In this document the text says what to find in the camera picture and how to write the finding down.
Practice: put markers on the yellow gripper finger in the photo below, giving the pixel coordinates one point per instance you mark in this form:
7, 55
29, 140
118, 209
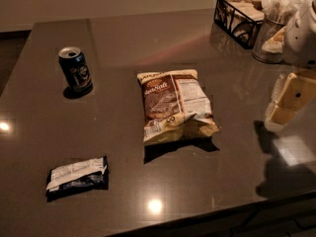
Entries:
295, 90
277, 118

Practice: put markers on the brown chip bag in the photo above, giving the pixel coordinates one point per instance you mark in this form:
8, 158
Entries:
175, 107

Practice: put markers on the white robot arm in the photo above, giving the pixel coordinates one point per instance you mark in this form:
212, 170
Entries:
299, 39

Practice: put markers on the blue pepsi can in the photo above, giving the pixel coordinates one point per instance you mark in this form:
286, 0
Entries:
74, 66

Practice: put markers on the white packets in cup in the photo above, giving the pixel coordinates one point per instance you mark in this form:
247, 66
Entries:
280, 11

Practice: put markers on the white napkins in holder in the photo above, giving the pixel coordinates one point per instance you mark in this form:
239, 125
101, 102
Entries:
251, 8

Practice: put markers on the black white snack packet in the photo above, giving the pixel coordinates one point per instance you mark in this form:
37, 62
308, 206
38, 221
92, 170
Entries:
91, 174

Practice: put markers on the black wire napkin holder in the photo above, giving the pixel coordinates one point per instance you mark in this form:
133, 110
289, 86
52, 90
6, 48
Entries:
239, 26

